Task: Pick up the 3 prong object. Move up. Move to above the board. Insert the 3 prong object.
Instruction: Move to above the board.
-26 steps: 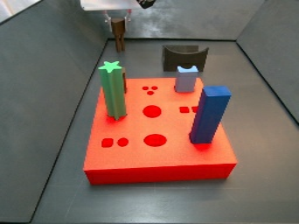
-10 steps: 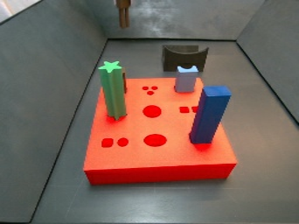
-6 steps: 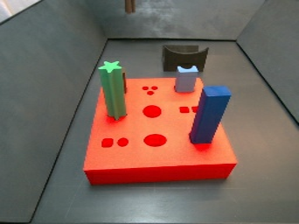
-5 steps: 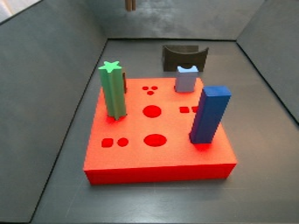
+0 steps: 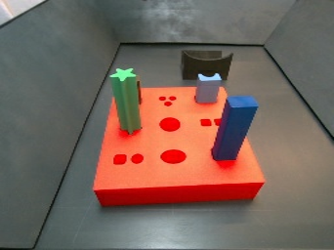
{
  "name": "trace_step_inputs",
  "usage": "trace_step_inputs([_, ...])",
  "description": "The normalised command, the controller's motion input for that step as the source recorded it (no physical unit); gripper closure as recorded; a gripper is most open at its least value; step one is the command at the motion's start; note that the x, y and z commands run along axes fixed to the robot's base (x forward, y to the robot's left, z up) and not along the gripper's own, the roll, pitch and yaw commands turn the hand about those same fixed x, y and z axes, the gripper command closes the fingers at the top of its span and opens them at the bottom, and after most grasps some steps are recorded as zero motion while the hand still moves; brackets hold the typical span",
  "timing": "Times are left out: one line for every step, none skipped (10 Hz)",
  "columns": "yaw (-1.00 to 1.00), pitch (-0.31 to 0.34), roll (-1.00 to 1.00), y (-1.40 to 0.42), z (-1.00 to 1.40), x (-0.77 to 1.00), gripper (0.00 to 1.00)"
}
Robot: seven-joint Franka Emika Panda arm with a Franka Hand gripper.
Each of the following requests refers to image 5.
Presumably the light blue notched peg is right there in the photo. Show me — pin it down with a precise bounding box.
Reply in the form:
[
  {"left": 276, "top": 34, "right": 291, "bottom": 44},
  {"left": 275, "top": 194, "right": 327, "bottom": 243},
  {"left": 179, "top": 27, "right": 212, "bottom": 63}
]
[{"left": 195, "top": 73, "right": 221, "bottom": 104}]

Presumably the blue rectangular peg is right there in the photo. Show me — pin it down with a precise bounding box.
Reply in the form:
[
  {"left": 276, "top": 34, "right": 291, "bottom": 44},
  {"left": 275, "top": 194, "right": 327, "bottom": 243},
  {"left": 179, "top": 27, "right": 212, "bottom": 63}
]
[{"left": 211, "top": 96, "right": 257, "bottom": 161}]

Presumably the green star peg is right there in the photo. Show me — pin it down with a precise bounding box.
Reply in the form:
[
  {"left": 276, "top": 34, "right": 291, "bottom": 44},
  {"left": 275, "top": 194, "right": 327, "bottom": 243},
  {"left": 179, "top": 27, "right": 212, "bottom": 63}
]
[{"left": 109, "top": 68, "right": 140, "bottom": 134}]

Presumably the red peg board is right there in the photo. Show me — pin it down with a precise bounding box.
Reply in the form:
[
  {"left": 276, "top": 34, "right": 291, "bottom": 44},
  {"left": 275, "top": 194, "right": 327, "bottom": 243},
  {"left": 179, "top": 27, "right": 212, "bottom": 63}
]
[{"left": 92, "top": 87, "right": 264, "bottom": 206}]

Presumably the dark grey curved block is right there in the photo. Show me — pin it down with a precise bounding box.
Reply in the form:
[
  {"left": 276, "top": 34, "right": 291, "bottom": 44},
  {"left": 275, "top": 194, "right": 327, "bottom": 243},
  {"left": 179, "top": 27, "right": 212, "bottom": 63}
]
[{"left": 181, "top": 50, "right": 233, "bottom": 80}]

